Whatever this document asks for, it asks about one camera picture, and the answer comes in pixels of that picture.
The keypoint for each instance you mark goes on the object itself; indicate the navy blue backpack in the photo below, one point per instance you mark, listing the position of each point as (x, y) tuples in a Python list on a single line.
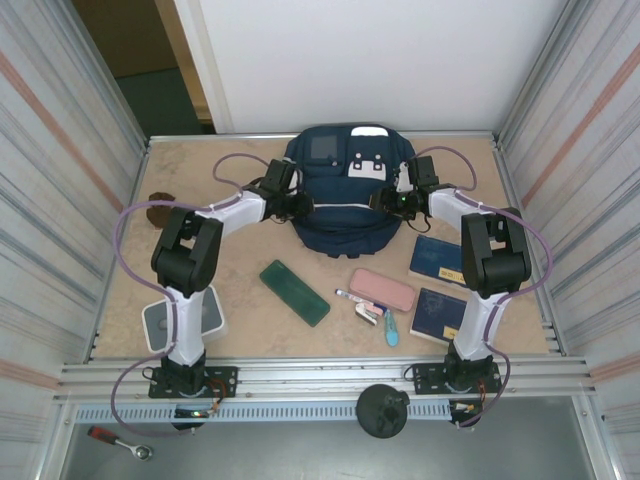
[(345, 225)]

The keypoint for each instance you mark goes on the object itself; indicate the light blue correction tape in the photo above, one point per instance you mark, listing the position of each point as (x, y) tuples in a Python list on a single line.
[(392, 332)]

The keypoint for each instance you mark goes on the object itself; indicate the white grey tissue box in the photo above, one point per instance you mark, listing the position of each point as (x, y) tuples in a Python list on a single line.
[(157, 325)]

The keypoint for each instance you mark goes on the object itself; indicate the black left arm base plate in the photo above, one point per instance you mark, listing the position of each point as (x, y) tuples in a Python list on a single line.
[(225, 380)]

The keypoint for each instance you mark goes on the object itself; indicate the pink pencil case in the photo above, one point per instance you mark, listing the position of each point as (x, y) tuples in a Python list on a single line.
[(382, 291)]

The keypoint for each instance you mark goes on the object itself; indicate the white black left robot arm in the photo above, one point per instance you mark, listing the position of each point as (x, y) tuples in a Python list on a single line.
[(187, 260)]

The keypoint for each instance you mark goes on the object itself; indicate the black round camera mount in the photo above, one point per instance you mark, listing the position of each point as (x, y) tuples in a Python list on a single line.
[(382, 412)]

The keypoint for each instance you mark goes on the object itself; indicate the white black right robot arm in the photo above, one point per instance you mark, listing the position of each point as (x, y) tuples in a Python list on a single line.
[(495, 255)]

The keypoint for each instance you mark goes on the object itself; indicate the white blue marker pen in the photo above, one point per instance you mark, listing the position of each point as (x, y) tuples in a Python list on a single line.
[(350, 295)]

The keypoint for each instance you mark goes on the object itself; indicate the aluminium table frame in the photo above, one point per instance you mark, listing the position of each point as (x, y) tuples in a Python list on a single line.
[(310, 370)]

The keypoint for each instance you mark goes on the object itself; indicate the small pink white eraser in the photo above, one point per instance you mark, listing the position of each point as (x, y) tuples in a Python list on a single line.
[(367, 314)]

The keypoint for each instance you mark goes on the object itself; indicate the green pencil case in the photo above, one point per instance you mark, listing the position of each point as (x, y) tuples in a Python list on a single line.
[(295, 294)]

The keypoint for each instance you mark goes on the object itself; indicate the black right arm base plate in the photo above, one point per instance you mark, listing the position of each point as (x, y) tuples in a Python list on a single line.
[(425, 377)]

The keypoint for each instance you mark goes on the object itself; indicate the small green circuit board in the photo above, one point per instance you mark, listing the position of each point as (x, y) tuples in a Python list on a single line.
[(192, 413)]

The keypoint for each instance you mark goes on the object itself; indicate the dark blue book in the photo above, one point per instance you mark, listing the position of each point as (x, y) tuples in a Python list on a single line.
[(435, 257), (437, 315)]

